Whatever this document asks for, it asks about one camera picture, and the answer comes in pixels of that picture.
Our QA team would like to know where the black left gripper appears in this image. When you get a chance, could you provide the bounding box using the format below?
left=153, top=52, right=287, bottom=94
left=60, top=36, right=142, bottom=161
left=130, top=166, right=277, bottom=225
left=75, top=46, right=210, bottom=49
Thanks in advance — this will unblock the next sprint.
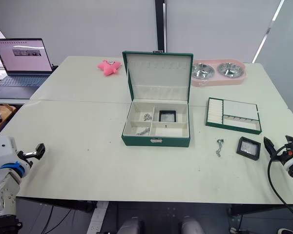
left=17, top=143, right=46, bottom=168

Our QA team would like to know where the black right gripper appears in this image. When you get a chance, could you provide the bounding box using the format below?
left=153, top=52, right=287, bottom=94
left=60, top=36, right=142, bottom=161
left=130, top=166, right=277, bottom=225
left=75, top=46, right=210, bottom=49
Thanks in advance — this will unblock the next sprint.
left=263, top=135, right=293, bottom=164

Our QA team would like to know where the black square display case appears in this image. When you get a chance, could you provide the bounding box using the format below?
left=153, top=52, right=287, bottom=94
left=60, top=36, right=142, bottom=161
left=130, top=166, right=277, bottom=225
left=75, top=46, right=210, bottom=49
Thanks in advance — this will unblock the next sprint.
left=236, top=136, right=261, bottom=161
left=158, top=110, right=178, bottom=123

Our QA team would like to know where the green jewelry tray insert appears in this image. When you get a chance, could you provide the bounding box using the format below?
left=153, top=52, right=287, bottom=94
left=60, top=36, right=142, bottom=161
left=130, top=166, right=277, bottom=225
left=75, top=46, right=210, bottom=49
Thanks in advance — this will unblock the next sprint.
left=205, top=97, right=263, bottom=135

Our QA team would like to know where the green jewelry box with lid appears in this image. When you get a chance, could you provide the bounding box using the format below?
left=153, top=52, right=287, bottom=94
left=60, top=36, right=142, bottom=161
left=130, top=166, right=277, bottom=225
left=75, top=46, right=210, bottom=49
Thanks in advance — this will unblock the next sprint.
left=121, top=50, right=194, bottom=148

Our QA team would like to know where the brown wooden object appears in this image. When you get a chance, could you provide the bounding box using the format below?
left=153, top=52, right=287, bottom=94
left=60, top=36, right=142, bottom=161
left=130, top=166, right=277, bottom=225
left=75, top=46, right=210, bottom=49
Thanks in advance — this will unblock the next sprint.
left=0, top=104, right=17, bottom=137

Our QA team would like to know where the white side desk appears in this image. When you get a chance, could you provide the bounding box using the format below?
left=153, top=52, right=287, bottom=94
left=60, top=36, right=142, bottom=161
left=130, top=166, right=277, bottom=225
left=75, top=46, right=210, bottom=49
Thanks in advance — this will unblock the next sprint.
left=0, top=97, right=31, bottom=106

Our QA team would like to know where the pink double pet bowl stand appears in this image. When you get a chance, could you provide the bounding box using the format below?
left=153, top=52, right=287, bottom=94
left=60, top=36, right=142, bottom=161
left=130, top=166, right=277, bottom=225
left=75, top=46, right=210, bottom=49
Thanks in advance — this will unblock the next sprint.
left=190, top=58, right=247, bottom=88

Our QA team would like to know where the round steel pet bowl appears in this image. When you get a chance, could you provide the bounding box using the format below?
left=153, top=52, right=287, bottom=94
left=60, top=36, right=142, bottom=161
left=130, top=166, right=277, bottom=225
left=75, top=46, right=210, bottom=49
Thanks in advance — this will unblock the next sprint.
left=191, top=63, right=215, bottom=80
left=217, top=62, right=242, bottom=78

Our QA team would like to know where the grey open laptop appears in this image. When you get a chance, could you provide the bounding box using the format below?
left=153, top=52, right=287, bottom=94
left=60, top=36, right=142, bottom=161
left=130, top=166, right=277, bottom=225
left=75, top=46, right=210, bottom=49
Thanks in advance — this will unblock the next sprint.
left=0, top=38, right=55, bottom=98

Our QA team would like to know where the pink plush star toy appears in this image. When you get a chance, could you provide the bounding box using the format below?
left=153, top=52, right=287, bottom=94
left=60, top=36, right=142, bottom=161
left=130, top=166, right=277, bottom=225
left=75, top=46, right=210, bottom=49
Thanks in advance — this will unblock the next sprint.
left=97, top=60, right=123, bottom=78

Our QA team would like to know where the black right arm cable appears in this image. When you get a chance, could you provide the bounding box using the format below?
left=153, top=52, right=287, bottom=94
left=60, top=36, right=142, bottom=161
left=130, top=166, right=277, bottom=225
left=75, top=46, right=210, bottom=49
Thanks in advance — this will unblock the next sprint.
left=268, top=145, right=293, bottom=218

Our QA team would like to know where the black floor cable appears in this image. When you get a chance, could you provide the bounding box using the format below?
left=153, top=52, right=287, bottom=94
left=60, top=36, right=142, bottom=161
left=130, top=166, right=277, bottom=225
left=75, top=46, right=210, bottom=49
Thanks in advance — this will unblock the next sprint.
left=42, top=206, right=72, bottom=234

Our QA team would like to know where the white slanted wall strip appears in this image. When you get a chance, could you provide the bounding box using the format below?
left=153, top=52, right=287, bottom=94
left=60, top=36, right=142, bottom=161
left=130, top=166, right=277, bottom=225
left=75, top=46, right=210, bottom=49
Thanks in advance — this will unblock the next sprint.
left=252, top=0, right=285, bottom=64

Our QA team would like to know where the black vertical wall post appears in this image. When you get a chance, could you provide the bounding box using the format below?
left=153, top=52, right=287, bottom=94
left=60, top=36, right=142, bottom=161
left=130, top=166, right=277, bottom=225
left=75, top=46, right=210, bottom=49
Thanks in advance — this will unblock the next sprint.
left=155, top=0, right=167, bottom=53

